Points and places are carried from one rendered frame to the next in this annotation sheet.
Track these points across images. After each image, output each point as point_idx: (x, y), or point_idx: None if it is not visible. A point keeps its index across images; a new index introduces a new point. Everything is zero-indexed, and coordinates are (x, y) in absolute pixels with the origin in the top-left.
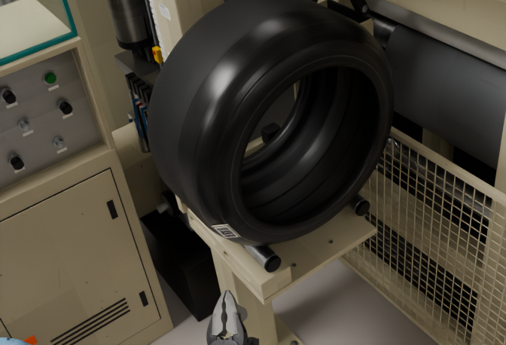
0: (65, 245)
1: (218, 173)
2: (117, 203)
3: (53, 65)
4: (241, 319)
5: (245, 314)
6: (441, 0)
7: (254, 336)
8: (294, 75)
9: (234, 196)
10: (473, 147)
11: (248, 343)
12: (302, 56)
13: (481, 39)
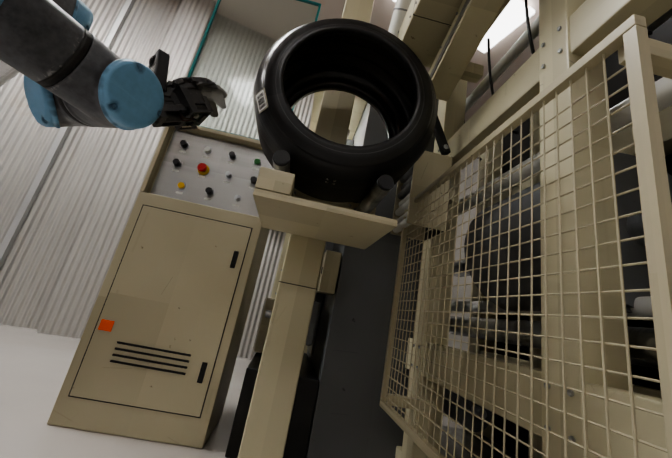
0: (190, 261)
1: (277, 47)
2: (240, 258)
3: (263, 157)
4: (214, 97)
5: (222, 104)
6: (492, 106)
7: (252, 449)
8: (352, 26)
9: (278, 67)
10: (535, 245)
11: (202, 99)
12: (361, 22)
13: (517, 98)
